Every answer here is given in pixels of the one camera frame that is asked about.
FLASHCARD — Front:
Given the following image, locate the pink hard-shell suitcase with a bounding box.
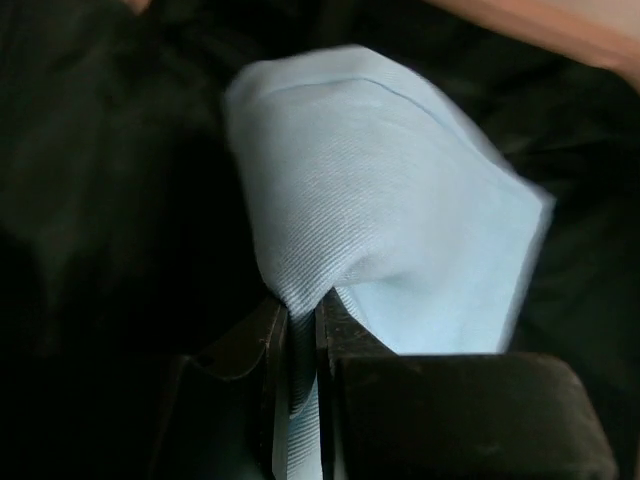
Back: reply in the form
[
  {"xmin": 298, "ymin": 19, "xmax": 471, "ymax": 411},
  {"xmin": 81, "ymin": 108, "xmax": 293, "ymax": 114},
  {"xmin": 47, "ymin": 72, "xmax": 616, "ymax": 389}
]
[{"xmin": 1, "ymin": 1, "xmax": 639, "ymax": 479}]

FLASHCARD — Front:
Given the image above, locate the light blue cloth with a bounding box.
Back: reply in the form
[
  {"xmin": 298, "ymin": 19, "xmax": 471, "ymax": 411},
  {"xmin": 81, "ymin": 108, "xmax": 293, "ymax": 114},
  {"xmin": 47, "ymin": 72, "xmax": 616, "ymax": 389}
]
[{"xmin": 224, "ymin": 46, "xmax": 553, "ymax": 479}]

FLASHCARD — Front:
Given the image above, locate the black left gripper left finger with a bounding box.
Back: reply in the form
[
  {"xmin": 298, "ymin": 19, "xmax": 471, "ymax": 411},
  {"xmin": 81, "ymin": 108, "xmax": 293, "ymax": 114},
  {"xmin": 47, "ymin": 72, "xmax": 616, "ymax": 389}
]
[{"xmin": 151, "ymin": 297, "xmax": 289, "ymax": 479}]

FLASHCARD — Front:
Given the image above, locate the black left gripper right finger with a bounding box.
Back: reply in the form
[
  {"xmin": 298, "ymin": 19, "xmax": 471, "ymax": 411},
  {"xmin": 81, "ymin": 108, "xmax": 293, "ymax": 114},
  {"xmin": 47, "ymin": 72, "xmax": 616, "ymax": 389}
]
[{"xmin": 315, "ymin": 294, "xmax": 618, "ymax": 480}]

